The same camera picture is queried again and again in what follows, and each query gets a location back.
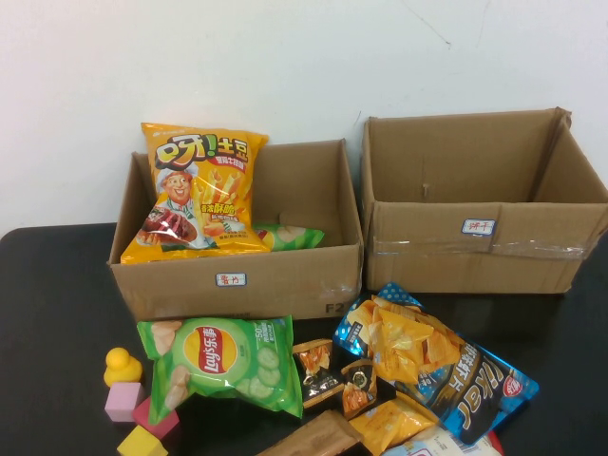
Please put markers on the green Lay's cucumber chips bag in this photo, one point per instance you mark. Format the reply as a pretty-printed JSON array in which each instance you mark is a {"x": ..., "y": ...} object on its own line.
[
  {"x": 294, "y": 235},
  {"x": 218, "y": 361}
]

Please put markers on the yellow potato sticks snack bag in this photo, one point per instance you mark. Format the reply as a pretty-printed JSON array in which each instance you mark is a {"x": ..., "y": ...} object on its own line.
[{"x": 199, "y": 190}]

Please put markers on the small black orange snack packet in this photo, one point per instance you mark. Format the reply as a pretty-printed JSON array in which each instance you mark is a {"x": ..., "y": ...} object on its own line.
[
  {"x": 316, "y": 370},
  {"x": 361, "y": 389}
]

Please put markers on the brown snack packet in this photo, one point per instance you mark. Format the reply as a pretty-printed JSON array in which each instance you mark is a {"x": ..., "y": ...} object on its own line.
[{"x": 313, "y": 434}]

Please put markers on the small yellow snack packet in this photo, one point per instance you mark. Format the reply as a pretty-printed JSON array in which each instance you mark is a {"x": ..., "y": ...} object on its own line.
[{"x": 389, "y": 423}]

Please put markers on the cardboard box with printed text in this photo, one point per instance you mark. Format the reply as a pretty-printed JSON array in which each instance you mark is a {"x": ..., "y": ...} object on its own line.
[{"x": 294, "y": 285}]

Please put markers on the cardboard box with clear tape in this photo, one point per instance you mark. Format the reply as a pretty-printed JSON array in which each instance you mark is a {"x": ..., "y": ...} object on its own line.
[{"x": 427, "y": 261}]

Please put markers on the yellow rubber duck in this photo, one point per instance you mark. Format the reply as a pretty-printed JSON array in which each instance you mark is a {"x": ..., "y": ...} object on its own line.
[{"x": 121, "y": 368}]

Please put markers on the blue black Jikar chips bag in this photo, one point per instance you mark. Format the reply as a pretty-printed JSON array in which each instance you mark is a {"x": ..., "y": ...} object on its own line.
[{"x": 475, "y": 394}]

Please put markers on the dark pink foam cube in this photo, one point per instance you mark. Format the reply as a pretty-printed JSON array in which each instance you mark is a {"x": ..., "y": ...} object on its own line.
[{"x": 164, "y": 427}]

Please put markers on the light pink foam cube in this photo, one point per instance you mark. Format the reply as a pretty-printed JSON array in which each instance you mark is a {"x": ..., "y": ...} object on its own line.
[{"x": 121, "y": 401}]

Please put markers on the yellow foam cube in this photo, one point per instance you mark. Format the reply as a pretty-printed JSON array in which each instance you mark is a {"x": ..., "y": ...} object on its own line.
[{"x": 140, "y": 442}]

